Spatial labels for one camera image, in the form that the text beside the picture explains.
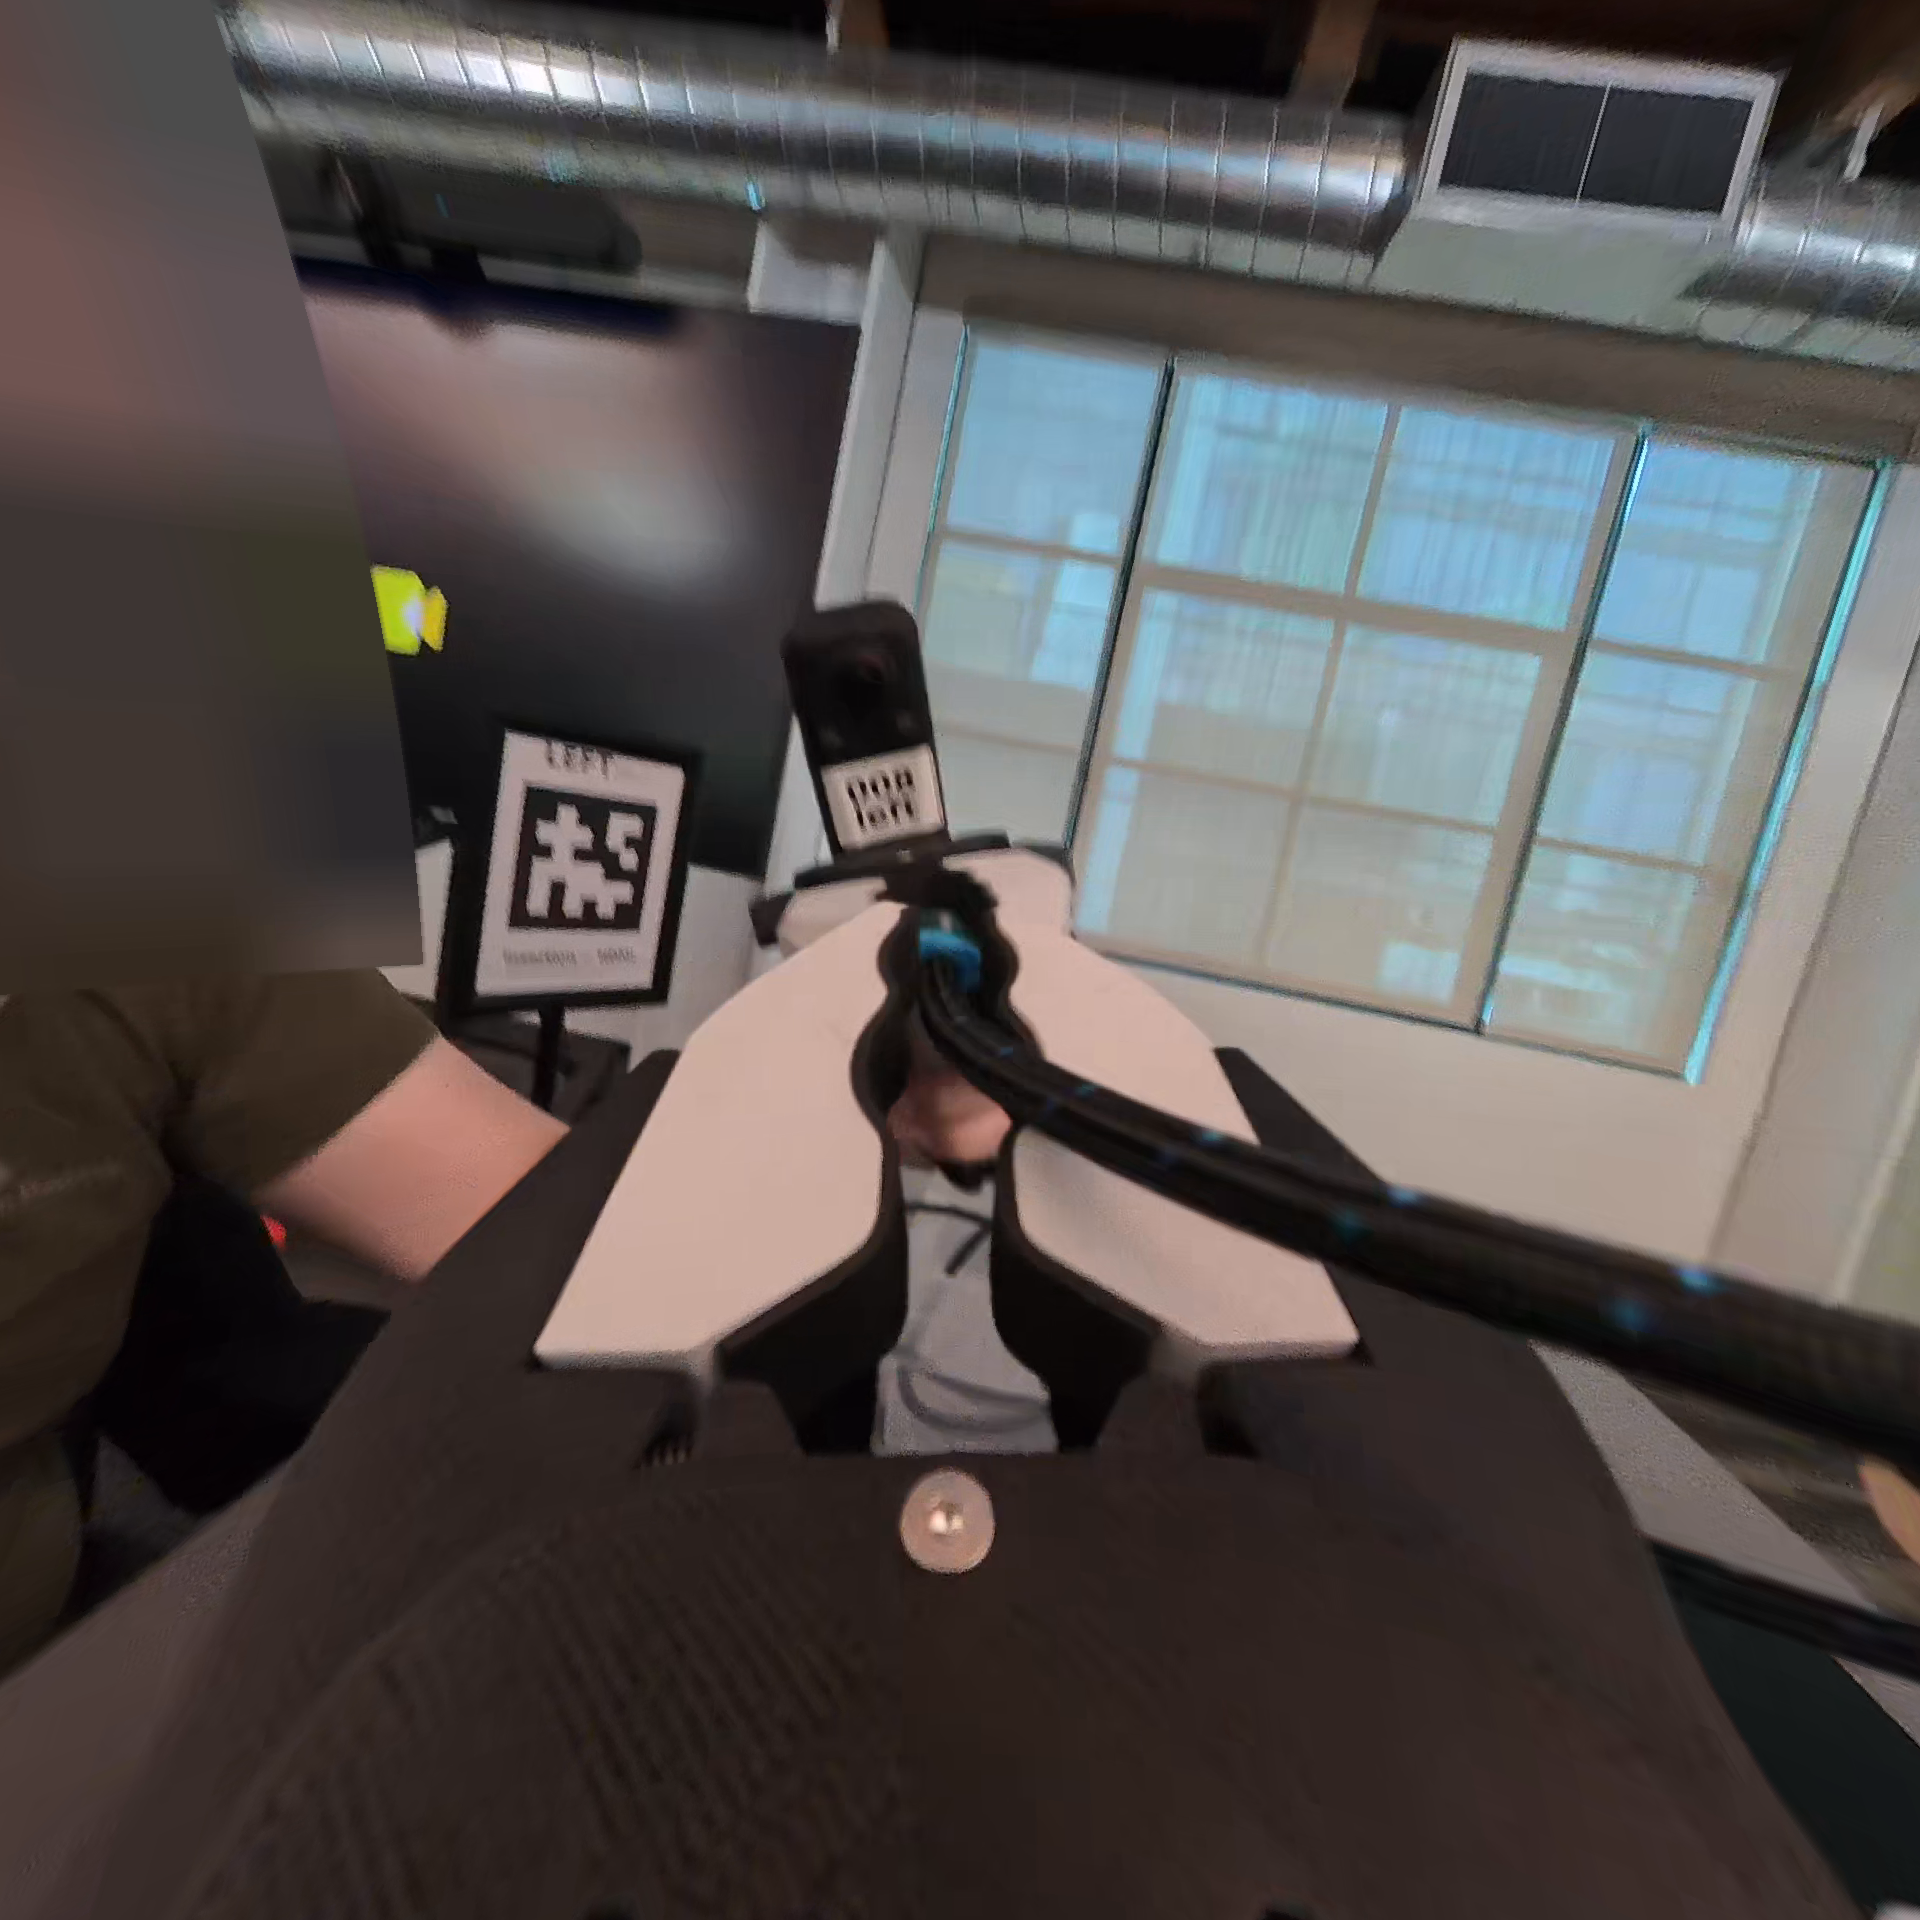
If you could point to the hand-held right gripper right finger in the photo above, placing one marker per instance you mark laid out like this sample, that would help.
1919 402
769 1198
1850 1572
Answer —
1201 1275

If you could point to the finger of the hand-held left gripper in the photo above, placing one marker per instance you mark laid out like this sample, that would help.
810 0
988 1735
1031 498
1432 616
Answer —
1039 897
791 921

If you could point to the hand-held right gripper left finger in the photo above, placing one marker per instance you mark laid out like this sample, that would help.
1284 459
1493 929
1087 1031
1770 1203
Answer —
705 1184

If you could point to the person's left forearm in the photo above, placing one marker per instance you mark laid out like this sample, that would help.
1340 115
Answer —
436 1155

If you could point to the person's left hand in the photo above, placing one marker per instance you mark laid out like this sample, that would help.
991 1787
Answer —
937 1119

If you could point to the large paned window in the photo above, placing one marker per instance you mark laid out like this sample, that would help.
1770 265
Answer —
1277 674

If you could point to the yellow sticker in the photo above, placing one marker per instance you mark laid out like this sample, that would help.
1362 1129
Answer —
406 610

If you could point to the person's olive shirt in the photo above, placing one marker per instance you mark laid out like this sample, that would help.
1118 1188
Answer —
89 1201

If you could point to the white vent grille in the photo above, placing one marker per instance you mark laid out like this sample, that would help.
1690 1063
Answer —
1598 137

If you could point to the black wall board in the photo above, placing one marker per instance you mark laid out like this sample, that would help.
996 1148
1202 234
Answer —
600 494

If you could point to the silver ventilation duct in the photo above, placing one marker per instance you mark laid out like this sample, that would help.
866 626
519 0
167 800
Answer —
901 150

